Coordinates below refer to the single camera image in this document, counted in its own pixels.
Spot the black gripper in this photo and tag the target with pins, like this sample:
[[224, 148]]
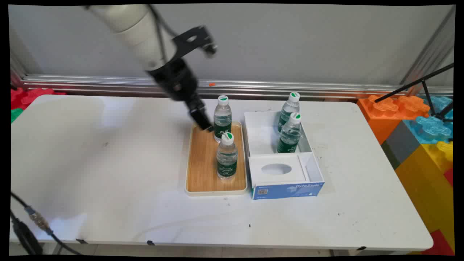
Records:
[[175, 81]]

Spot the water bottle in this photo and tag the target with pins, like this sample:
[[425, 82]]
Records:
[[289, 108], [290, 136], [227, 159], [222, 119]]

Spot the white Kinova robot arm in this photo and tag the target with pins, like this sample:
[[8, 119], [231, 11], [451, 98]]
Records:
[[132, 29]]

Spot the water bottle, plain green-white cap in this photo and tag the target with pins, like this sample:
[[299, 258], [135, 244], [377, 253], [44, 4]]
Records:
[[222, 119]]

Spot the bamboo tray with white rim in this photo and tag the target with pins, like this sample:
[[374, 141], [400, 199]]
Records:
[[203, 163]]

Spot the water bottle, cap with lettering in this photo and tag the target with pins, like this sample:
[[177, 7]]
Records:
[[227, 159]]

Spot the water bottle, white cap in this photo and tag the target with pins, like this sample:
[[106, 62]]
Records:
[[289, 108]]

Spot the white and blue cardboard box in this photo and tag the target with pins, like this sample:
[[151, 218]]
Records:
[[286, 174]]

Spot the red foam block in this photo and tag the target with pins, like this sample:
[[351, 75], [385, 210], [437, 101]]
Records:
[[440, 244], [30, 95]]

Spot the orange foam block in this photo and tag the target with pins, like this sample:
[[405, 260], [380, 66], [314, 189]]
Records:
[[384, 116]]

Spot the green foam block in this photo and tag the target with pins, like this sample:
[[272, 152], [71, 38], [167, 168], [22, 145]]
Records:
[[15, 114]]

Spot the grey foam block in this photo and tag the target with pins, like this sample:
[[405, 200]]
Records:
[[402, 143]]

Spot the black tripod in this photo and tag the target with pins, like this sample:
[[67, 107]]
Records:
[[429, 96]]

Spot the blue foam block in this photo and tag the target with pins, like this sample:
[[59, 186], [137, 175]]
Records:
[[431, 127]]

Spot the yellow foam block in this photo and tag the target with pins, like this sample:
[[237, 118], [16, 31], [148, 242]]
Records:
[[427, 181]]

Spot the black wrist camera mount bracket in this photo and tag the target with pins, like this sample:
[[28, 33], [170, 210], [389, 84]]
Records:
[[194, 40]]

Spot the horizontal aluminium rail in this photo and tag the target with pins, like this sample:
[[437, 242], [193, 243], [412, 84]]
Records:
[[326, 88]]

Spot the slanted aluminium post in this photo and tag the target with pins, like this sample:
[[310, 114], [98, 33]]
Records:
[[433, 47]]

